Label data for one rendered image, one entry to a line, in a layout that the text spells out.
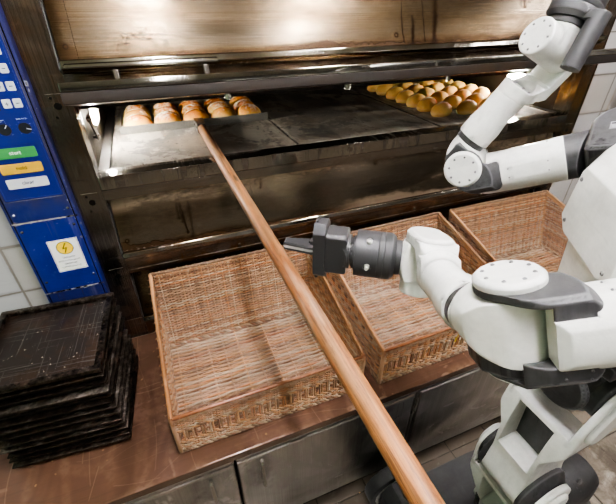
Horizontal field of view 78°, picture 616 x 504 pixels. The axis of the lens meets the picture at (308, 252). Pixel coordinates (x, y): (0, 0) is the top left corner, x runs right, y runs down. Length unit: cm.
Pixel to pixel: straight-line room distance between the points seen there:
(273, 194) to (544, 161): 79
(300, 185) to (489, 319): 96
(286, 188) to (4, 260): 84
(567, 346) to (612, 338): 4
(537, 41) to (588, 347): 58
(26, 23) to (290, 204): 80
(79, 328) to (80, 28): 72
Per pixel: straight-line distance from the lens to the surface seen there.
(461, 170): 90
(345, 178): 139
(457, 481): 165
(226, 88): 100
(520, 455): 110
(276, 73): 103
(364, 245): 68
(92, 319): 118
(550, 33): 88
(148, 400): 132
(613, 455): 220
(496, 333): 49
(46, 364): 111
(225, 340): 140
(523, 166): 91
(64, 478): 127
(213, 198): 126
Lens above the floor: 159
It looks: 34 degrees down
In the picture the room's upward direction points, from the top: straight up
